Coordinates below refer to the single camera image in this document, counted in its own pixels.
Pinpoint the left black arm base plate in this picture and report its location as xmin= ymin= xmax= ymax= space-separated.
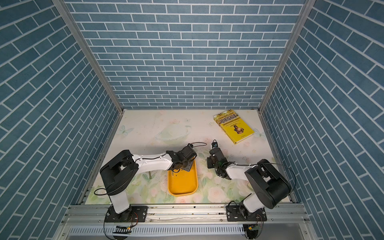
xmin=105 ymin=205 xmax=149 ymax=224

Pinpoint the aluminium mounting rail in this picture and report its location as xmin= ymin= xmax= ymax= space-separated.
xmin=62 ymin=203 xmax=311 ymax=225

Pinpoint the white slotted cable duct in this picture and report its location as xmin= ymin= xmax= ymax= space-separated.
xmin=68 ymin=224 xmax=244 ymax=237

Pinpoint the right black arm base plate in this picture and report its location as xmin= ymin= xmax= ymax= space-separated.
xmin=226 ymin=205 xmax=267 ymax=222

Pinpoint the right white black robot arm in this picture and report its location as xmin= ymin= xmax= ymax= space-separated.
xmin=207 ymin=147 xmax=293 ymax=221

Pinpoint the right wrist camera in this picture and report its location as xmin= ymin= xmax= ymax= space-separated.
xmin=211 ymin=140 xmax=219 ymax=149

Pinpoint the yellow plastic storage tray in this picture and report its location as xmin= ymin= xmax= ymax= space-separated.
xmin=168 ymin=162 xmax=199 ymax=197

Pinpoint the yellow paperback book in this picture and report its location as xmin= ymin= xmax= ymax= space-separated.
xmin=214 ymin=110 xmax=255 ymax=145

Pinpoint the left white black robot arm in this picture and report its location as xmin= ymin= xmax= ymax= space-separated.
xmin=100 ymin=144 xmax=197 ymax=214

